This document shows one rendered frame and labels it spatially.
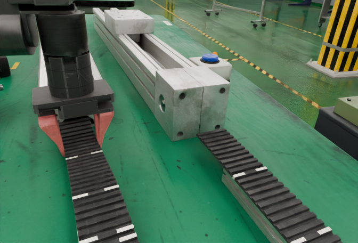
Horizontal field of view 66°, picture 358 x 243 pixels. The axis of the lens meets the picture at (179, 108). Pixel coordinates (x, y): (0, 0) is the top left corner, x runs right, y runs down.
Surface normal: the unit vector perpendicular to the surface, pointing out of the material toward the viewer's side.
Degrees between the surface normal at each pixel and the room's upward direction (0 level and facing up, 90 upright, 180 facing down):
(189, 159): 0
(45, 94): 3
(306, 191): 0
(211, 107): 90
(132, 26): 90
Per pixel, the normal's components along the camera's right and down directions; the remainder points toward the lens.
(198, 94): 0.39, 0.44
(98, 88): 0.02, -0.90
